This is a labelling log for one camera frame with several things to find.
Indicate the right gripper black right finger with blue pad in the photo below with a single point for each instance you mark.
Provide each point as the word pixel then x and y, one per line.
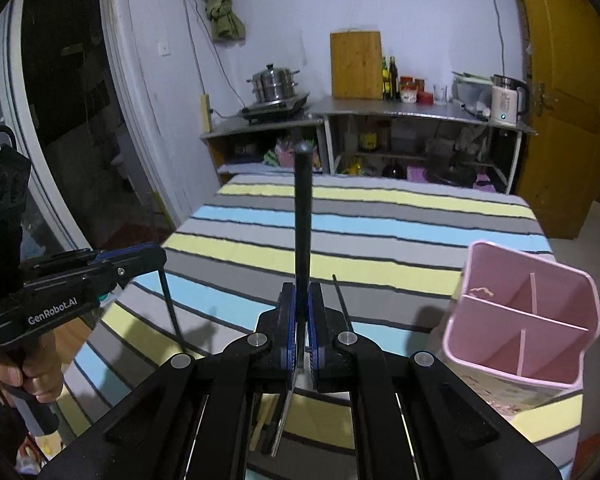
pixel 318 336

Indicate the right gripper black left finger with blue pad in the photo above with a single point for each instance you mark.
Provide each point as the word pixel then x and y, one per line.
pixel 285 335

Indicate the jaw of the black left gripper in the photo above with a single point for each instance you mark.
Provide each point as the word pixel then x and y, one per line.
pixel 127 263

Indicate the black chopstick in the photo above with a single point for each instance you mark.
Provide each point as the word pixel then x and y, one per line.
pixel 342 304
pixel 171 310

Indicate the black handled utensil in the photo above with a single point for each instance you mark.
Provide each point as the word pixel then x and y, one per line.
pixel 303 155

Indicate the metal kitchen shelf table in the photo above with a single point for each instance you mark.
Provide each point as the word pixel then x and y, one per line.
pixel 419 135

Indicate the person's left hand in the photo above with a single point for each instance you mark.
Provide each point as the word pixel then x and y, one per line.
pixel 40 374

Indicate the black chopstick on cloth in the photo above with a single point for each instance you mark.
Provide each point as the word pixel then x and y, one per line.
pixel 342 304

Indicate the white power strip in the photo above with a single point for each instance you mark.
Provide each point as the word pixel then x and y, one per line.
pixel 205 111

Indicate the low wooden side table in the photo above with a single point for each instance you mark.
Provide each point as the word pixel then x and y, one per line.
pixel 238 147

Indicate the pink plastic utensil holder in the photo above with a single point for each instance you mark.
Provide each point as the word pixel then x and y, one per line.
pixel 522 317

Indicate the black induction cooker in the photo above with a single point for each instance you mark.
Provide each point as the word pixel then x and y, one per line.
pixel 274 111

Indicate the dark sauce bottle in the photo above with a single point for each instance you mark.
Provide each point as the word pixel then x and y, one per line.
pixel 394 80

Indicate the stainless steel steamer pot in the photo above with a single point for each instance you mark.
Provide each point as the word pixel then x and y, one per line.
pixel 273 84

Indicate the red low tin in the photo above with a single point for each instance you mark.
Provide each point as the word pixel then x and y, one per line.
pixel 425 98

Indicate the red lidded jar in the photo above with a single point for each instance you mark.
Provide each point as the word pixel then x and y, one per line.
pixel 409 89

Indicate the green label bottle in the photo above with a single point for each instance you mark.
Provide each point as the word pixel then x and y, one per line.
pixel 385 77

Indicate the clear drinking glass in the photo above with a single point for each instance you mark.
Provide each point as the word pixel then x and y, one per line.
pixel 440 94

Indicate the wooden cutting board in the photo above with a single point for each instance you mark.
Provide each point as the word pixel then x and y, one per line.
pixel 355 59

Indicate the clear plastic container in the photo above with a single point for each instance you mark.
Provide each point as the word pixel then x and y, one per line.
pixel 472 91

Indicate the white electric kettle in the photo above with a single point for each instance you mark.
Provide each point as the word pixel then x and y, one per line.
pixel 509 99

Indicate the yellow wooden door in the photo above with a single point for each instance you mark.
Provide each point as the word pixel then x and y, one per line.
pixel 560 176

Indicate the green hanging cloth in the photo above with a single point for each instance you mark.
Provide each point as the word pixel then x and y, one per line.
pixel 225 24

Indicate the white wall switch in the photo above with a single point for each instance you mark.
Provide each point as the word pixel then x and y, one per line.
pixel 163 48

